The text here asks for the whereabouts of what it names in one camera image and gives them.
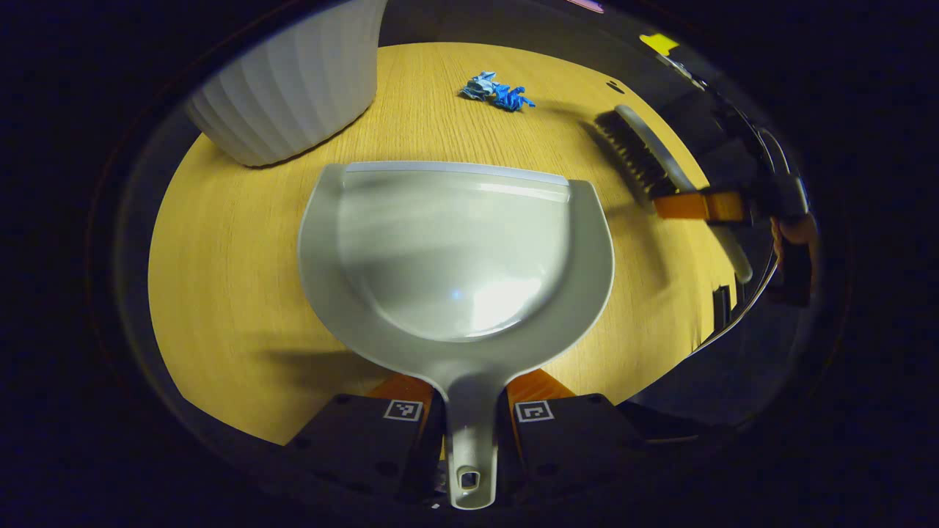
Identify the blue paper trash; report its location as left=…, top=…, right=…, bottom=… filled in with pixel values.
left=460, top=71, right=536, bottom=112

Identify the white ribbed garbage bin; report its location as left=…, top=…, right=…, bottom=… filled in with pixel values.
left=185, top=0, right=390, bottom=168

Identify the small grey broom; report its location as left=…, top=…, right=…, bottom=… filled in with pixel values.
left=593, top=105, right=755, bottom=285

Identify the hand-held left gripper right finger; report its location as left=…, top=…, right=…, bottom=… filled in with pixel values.
left=499, top=369, right=661, bottom=508

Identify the grey plastic dustpan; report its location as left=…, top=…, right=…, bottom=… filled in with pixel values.
left=297, top=161, right=615, bottom=510

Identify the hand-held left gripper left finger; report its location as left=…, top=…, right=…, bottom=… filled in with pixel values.
left=286, top=374, right=445, bottom=508

